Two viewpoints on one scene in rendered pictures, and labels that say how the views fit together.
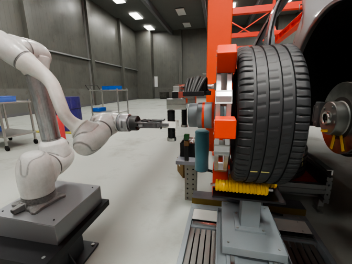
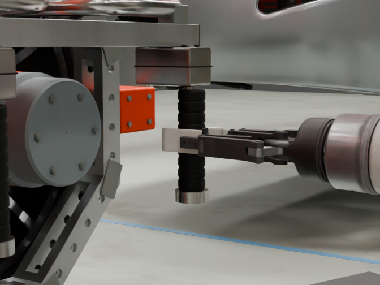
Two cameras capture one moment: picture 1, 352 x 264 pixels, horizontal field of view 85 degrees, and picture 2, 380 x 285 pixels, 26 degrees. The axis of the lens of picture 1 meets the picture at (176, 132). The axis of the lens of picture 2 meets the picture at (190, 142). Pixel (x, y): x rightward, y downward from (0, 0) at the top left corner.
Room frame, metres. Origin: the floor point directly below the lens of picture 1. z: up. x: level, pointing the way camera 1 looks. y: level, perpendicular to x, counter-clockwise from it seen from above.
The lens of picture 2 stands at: (1.89, 0.43, 0.95)
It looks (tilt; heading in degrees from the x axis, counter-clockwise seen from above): 7 degrees down; 202
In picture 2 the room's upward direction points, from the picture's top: straight up
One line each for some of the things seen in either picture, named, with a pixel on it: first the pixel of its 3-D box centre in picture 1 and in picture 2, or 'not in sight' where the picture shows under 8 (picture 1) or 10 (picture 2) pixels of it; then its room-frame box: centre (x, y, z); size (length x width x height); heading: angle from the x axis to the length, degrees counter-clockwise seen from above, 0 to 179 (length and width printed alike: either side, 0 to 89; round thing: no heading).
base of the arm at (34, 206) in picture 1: (35, 198); not in sight; (0.92, 0.74, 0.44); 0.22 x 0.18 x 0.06; 158
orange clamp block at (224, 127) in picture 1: (224, 127); (121, 108); (0.71, -0.18, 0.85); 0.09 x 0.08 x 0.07; 167
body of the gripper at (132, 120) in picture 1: (139, 123); (301, 148); (0.94, 0.18, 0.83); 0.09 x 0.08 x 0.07; 77
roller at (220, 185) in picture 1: (240, 187); not in sight; (0.88, -0.32, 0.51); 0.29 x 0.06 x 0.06; 77
